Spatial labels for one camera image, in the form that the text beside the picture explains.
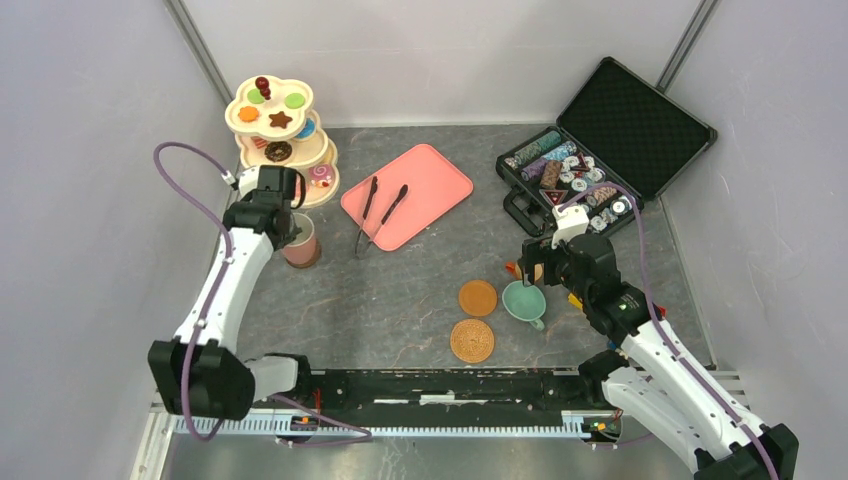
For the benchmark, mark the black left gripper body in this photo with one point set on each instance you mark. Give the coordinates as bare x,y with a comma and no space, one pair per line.
286,238

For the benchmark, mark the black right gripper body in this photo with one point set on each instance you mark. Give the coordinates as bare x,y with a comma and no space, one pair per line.
556,262

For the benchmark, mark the chocolate donut toy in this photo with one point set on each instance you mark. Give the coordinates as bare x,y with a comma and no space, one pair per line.
277,152

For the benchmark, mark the pink swirl cake toy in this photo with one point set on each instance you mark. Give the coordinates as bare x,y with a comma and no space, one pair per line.
322,175

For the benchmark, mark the pink slice cake toy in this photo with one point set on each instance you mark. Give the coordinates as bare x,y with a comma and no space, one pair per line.
259,142

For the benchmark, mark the pink mug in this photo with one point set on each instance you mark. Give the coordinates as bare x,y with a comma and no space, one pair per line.
304,243

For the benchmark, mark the blue donut toy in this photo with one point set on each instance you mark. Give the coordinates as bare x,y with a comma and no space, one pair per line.
307,131

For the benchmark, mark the brown star cookie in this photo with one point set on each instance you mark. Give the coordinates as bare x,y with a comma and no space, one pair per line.
280,120

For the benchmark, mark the dark brown round coaster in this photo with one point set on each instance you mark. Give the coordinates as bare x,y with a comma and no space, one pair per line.
308,263

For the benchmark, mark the orange flower cookie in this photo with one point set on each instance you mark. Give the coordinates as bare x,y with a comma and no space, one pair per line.
248,114

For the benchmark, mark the green round cookie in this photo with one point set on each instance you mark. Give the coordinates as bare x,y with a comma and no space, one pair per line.
295,100
254,96

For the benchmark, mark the woven tan round coaster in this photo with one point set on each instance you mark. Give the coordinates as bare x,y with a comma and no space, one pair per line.
472,341

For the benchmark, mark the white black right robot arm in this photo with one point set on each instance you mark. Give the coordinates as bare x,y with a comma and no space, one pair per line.
652,376

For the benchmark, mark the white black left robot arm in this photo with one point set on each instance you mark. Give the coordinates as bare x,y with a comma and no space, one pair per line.
197,372

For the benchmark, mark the small orange cup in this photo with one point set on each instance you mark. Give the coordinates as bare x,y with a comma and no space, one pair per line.
517,272

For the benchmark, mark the teal green cup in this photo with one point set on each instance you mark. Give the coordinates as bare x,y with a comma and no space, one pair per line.
525,303

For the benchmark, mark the cream three-tier dessert stand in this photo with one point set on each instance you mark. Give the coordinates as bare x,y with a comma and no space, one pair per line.
319,149

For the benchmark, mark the orange round coaster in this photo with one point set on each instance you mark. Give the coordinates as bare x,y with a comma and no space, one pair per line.
477,298

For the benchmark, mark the black poker chip case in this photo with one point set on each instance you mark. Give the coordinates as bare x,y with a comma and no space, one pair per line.
617,145

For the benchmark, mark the pink serving tray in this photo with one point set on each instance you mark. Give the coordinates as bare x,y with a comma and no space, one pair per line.
404,197

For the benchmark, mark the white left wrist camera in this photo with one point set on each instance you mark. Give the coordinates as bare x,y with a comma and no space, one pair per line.
243,183

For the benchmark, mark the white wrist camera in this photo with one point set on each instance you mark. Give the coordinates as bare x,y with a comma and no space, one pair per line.
570,221
243,183

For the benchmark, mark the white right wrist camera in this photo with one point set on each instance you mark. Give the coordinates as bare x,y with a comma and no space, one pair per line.
570,221

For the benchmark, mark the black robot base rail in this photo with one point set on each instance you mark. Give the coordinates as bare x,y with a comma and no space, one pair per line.
457,402

